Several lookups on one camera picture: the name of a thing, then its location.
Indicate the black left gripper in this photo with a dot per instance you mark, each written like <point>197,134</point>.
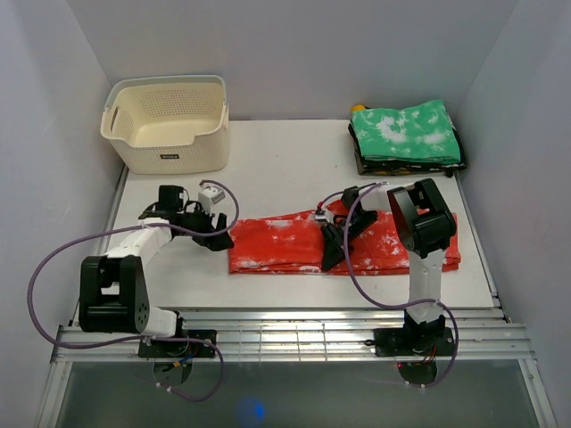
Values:
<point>215,242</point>

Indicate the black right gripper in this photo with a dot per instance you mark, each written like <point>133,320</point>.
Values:
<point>333,249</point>

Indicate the red white tie-dye trousers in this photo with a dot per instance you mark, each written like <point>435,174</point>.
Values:
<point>292,244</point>

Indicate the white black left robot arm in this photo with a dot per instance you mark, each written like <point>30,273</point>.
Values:
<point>113,296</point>

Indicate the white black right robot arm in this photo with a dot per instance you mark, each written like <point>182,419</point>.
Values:
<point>424,226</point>

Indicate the green white tie-dye trousers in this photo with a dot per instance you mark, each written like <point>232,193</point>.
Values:
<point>421,133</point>

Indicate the cream perforated plastic basket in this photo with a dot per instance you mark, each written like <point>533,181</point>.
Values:
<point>169,125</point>

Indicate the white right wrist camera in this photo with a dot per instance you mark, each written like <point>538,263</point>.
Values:
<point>323,216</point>

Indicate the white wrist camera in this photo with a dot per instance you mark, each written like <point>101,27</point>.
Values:
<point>210,196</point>
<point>323,216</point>

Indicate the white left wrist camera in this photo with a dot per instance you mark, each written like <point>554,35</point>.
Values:
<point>210,196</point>

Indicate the aluminium table frame rails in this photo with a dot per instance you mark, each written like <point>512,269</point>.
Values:
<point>324,319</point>

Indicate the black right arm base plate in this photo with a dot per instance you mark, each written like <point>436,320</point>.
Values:
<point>398,342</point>

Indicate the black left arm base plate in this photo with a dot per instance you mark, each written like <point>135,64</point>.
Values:
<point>195,344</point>

